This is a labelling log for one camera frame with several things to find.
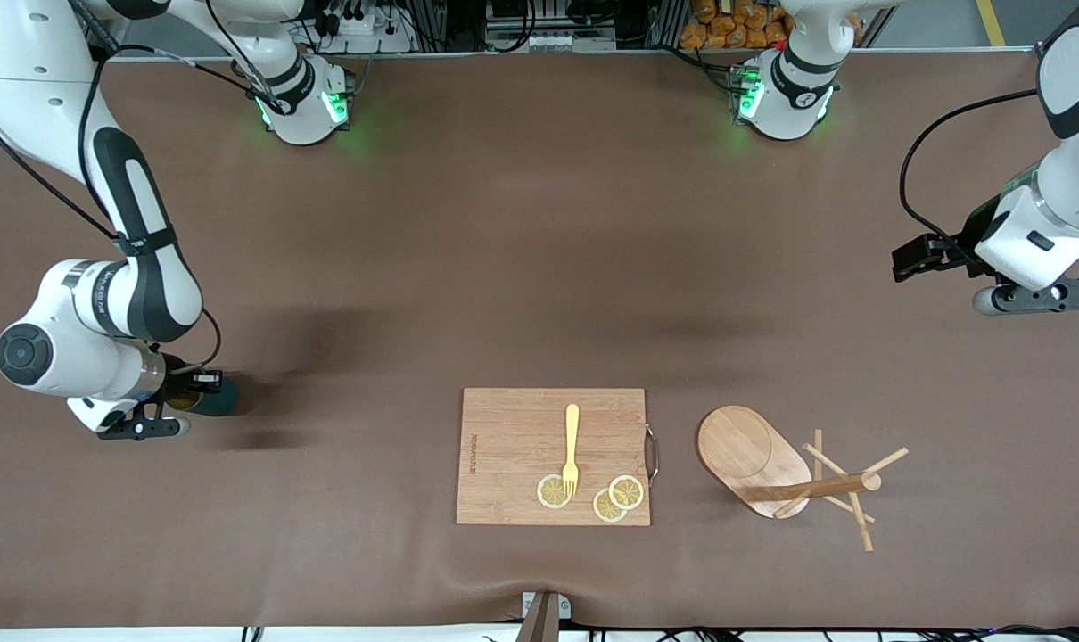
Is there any yellow plastic fork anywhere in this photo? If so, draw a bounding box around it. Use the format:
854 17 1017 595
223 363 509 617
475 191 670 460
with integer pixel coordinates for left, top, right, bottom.
562 403 582 498

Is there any dark green mug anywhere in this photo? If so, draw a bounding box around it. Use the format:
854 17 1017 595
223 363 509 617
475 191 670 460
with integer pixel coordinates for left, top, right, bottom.
167 379 239 417

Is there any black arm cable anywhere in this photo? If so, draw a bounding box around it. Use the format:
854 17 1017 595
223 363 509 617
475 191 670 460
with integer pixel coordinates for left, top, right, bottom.
0 40 282 371
899 86 1040 259

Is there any brown table mat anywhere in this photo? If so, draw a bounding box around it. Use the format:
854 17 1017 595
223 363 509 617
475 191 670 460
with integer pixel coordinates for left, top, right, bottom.
0 49 1079 630

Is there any wooden cutting board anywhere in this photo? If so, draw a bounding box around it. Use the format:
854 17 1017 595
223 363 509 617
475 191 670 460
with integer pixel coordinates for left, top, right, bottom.
456 387 661 527

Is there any orange snack packets pile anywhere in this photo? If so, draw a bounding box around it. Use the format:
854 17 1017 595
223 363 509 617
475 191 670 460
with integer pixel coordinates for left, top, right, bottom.
680 0 863 51

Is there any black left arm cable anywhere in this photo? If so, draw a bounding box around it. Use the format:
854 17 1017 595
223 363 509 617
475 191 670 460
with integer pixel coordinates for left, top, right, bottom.
899 86 1040 259

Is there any wooden mug tree rack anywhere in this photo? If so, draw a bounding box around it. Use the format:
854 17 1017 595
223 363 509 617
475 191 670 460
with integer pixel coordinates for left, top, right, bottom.
696 405 910 553

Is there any white power strip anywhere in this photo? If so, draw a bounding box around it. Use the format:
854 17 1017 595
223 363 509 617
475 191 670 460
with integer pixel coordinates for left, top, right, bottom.
321 7 416 54

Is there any grey metal camera post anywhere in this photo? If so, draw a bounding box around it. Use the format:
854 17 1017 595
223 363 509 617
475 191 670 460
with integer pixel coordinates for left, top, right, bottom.
520 590 572 642

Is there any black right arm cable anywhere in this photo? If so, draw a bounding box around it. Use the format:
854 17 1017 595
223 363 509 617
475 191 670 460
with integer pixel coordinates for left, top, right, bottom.
0 40 282 371

